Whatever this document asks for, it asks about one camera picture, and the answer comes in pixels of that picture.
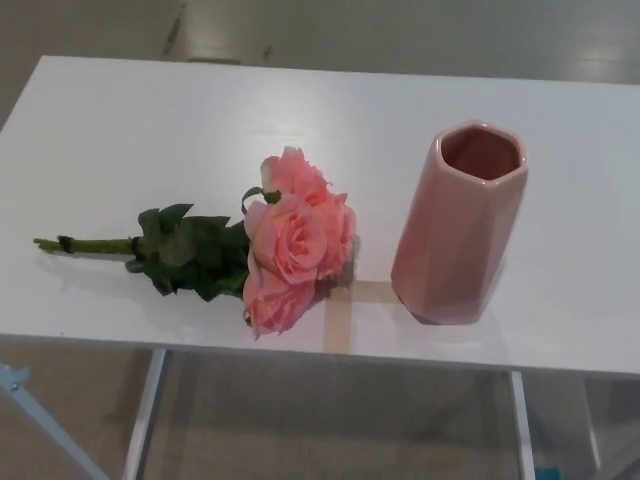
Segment pink rose bouquet green stems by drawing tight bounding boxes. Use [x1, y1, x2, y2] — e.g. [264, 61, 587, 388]
[33, 145, 359, 342]

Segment pink hexagonal ceramic vase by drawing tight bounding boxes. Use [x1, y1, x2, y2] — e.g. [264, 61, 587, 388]
[390, 118, 530, 327]

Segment beige tape strip short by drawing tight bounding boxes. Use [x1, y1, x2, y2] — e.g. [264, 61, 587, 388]
[344, 280, 401, 304]

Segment grey metal stand leg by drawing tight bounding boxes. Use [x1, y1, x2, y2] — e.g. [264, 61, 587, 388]
[0, 362, 109, 480]

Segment white table leg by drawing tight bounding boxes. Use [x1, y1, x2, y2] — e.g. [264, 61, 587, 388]
[122, 348, 169, 480]
[509, 370, 537, 480]
[581, 377, 605, 474]

